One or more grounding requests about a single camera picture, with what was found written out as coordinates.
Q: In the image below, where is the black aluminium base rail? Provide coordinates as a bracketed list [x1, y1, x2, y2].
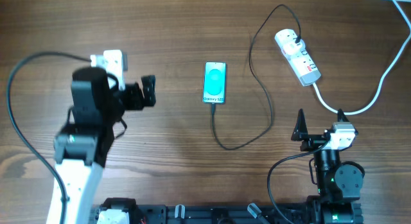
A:
[91, 198, 363, 224]

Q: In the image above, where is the black USB charging cable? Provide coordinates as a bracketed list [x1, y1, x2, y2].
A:
[210, 4, 303, 151]

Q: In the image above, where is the white power strip cord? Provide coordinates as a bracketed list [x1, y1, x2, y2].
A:
[311, 0, 411, 116]

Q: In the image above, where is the white charger plug adapter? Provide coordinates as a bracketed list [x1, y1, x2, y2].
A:
[283, 40, 305, 56]

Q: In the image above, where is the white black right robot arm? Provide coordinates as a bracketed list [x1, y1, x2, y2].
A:
[291, 109, 365, 224]

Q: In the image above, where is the Samsung Galaxy smartphone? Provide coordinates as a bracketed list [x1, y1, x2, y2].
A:
[202, 62, 227, 104]

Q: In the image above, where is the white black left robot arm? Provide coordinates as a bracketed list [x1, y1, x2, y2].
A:
[46, 67, 156, 223]

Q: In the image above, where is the white power strip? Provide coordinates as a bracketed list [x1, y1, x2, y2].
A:
[274, 29, 321, 87]

